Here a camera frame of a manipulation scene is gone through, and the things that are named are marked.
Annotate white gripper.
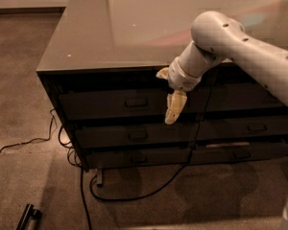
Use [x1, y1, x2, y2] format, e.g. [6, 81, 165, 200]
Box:
[156, 57, 202, 125]

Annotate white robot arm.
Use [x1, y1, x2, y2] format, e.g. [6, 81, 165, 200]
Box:
[156, 11, 288, 125]

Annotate dark drawer cabinet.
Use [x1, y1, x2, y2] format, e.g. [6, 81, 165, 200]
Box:
[36, 0, 288, 170]

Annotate thick black cable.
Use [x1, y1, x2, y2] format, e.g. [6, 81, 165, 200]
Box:
[80, 122, 202, 230]

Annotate black metal handle bar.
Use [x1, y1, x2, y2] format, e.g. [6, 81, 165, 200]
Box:
[16, 204, 42, 230]

